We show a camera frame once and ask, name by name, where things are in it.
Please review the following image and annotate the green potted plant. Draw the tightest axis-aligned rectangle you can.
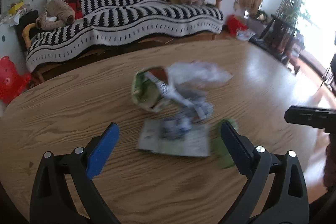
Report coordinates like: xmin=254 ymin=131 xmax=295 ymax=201
xmin=276 ymin=0 xmax=310 ymax=27

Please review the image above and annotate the black wooden chair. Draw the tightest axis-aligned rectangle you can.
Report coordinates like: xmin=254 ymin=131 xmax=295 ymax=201
xmin=259 ymin=14 xmax=299 ymax=65

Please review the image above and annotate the red cushion on sofa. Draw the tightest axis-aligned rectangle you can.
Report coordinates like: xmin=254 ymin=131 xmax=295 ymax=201
xmin=65 ymin=0 xmax=83 ymax=19

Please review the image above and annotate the clear plastic bag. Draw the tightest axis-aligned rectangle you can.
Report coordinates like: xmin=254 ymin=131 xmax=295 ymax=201
xmin=167 ymin=61 xmax=232 ymax=89

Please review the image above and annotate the black white striped sofa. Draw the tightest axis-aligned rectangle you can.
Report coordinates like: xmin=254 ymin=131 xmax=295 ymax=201
xmin=26 ymin=0 xmax=224 ymax=72

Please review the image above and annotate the red bear plastic stool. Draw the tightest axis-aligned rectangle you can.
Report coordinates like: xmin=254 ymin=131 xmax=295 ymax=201
xmin=0 ymin=56 xmax=32 ymax=105

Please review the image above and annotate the white flat paper package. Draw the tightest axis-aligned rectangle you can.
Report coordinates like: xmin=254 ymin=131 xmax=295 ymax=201
xmin=137 ymin=119 xmax=211 ymax=157

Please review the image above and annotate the white cabinet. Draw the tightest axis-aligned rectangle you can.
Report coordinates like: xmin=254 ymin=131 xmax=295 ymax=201
xmin=0 ymin=13 xmax=27 ymax=75

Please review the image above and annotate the brown plush toy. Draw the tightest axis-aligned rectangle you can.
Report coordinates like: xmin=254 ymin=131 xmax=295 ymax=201
xmin=36 ymin=0 xmax=75 ymax=31

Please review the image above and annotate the red bag by wall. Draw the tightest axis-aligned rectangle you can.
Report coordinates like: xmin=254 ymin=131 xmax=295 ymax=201
xmin=226 ymin=14 xmax=248 ymax=36

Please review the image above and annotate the wooden oval table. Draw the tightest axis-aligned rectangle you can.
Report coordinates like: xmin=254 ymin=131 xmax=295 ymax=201
xmin=1 ymin=40 xmax=334 ymax=223

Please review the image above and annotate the person right hand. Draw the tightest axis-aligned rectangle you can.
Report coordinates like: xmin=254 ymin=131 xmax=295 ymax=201
xmin=323 ymin=134 xmax=336 ymax=188

